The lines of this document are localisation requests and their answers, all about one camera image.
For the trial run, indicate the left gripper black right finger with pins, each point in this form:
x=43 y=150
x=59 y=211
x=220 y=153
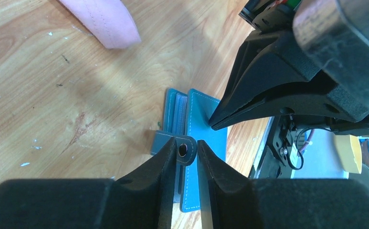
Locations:
x=229 y=200

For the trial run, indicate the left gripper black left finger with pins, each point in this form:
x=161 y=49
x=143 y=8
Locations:
x=142 y=199

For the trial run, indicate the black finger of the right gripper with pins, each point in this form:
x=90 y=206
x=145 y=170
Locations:
x=263 y=62

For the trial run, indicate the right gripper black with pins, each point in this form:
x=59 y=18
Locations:
x=335 y=35

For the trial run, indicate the blue leather card holder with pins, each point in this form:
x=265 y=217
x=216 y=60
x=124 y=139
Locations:
x=186 y=117

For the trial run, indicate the yellow oval tray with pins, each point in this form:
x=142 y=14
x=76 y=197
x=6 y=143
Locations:
x=349 y=152

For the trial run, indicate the pink cloth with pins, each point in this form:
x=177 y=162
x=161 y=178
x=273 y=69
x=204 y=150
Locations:
x=108 y=20

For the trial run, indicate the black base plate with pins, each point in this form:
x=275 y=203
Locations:
x=277 y=142

